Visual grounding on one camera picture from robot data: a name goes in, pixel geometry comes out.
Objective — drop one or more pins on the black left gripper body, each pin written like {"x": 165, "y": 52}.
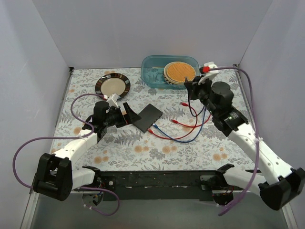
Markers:
{"x": 124, "y": 116}

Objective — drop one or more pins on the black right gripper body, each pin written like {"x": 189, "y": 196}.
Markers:
{"x": 194, "y": 88}

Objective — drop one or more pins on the black network switch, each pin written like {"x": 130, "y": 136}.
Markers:
{"x": 149, "y": 115}

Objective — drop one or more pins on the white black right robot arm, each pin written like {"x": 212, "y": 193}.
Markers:
{"x": 274, "y": 180}

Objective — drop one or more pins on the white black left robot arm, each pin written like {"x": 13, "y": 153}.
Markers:
{"x": 56, "y": 175}

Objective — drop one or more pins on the orange woven round coaster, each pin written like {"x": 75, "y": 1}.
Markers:
{"x": 180, "y": 71}

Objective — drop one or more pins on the striped bowl in container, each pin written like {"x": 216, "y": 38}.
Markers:
{"x": 171, "y": 80}

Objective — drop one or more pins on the dark rimmed beige plate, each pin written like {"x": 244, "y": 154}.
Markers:
{"x": 113, "y": 83}

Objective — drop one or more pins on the teal transparent plastic container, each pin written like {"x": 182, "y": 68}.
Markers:
{"x": 168, "y": 71}

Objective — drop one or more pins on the floral patterned table mat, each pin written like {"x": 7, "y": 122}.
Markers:
{"x": 177, "y": 142}

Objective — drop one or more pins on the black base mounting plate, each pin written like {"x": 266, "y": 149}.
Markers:
{"x": 133, "y": 185}

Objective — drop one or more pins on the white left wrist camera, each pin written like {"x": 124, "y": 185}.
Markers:
{"x": 112, "y": 100}

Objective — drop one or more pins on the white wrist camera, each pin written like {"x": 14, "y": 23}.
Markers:
{"x": 208, "y": 72}
{"x": 112, "y": 100}

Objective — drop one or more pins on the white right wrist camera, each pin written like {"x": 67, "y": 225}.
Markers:
{"x": 208, "y": 72}

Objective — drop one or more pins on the aluminium frame rail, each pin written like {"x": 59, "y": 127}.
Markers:
{"x": 238, "y": 188}

